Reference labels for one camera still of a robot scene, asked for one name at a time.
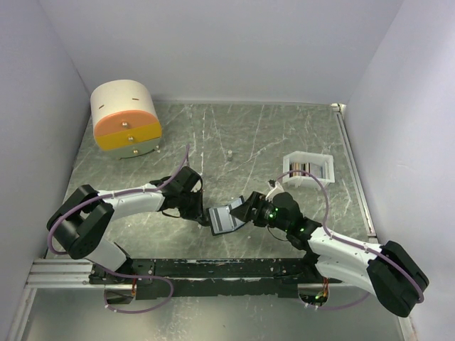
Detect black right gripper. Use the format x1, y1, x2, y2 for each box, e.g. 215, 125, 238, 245
230, 191, 289, 232

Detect black leather card holder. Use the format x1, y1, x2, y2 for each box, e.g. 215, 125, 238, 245
198, 195, 245, 236

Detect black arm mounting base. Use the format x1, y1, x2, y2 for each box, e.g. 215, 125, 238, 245
89, 258, 323, 300

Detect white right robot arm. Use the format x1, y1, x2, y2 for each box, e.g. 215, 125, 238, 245
230, 192, 429, 318

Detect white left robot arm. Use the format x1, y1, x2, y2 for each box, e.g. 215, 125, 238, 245
47, 166, 209, 283

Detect grey card stack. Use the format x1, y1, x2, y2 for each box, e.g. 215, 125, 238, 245
289, 162, 324, 178

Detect white card tray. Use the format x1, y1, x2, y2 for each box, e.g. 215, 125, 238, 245
282, 151, 335, 189

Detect beige orange mini drawer cabinet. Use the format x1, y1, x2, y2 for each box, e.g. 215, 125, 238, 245
90, 80, 162, 159

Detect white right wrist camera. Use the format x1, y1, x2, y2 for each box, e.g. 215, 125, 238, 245
266, 180, 284, 202

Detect aluminium rail frame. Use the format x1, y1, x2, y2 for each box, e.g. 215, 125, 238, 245
23, 104, 416, 340

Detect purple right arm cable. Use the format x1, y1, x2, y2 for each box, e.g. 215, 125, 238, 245
268, 170, 426, 310

